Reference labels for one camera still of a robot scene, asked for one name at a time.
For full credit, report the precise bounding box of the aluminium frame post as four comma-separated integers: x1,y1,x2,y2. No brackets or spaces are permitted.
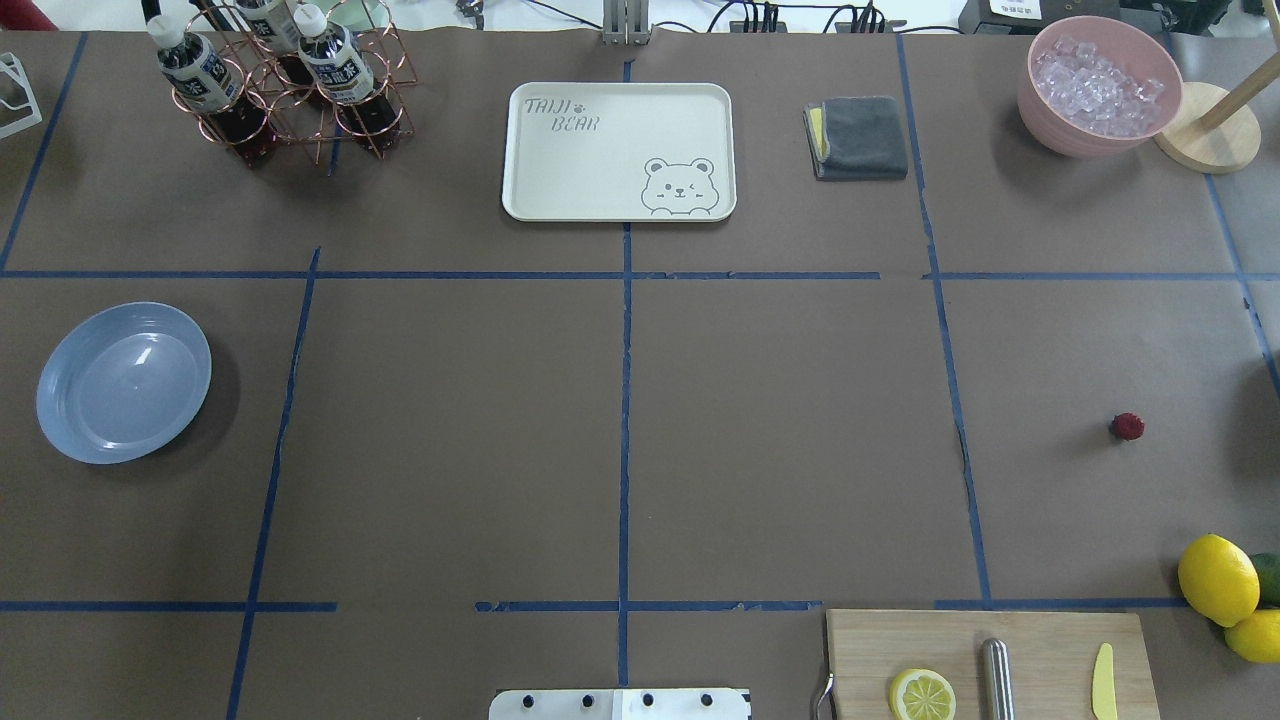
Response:
602,0,652,46

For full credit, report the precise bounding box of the rear tea bottle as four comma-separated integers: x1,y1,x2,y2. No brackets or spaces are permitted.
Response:
234,1,315,88

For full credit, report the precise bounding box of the pink bowl of ice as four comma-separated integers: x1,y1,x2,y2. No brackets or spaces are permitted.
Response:
1018,15,1183,158

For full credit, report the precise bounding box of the lemon half slice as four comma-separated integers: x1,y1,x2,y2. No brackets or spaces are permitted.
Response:
887,667,957,720

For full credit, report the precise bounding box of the white wire rack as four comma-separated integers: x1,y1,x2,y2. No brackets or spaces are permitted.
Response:
1,53,44,138

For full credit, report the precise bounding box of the left tea bottle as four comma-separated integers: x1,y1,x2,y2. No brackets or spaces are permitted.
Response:
146,14,278,167

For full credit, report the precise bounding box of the small yellow lemon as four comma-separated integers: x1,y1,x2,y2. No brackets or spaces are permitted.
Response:
1222,609,1280,664

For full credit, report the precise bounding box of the wooden cutting board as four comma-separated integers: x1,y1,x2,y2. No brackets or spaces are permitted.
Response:
824,609,1162,720

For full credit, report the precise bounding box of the large yellow lemon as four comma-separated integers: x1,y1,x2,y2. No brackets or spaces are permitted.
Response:
1178,533,1261,628

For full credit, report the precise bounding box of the copper wire bottle rack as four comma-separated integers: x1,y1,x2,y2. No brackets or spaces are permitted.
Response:
170,1,419,170

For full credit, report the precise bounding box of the grey folded cloth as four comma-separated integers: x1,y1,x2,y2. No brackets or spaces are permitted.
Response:
803,96,908,181

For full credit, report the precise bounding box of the yellow plastic knife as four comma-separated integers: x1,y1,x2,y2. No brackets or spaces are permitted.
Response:
1091,642,1117,720

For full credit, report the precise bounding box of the red strawberry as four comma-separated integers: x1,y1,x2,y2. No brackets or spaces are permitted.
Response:
1108,413,1146,442

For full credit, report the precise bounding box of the cream bear serving tray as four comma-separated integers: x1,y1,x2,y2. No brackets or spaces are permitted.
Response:
500,82,737,223

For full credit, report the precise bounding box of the right tea bottle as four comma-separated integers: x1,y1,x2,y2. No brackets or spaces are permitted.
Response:
293,3,401,155

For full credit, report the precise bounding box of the steel cylinder tool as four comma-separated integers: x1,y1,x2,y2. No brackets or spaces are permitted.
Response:
980,637,1016,719

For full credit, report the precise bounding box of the tea bottle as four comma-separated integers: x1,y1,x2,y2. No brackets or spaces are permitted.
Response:
293,3,401,155
146,14,278,167
234,1,315,88

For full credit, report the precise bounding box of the blue plastic plate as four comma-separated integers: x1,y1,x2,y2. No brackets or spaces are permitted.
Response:
35,301,212,465

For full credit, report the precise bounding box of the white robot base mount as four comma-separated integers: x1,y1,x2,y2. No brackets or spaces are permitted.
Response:
488,687,753,719

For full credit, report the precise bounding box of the round wooden stand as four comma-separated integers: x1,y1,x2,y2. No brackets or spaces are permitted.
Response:
1155,53,1279,174

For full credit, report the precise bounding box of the green lime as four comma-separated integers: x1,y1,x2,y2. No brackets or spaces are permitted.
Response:
1249,552,1280,609

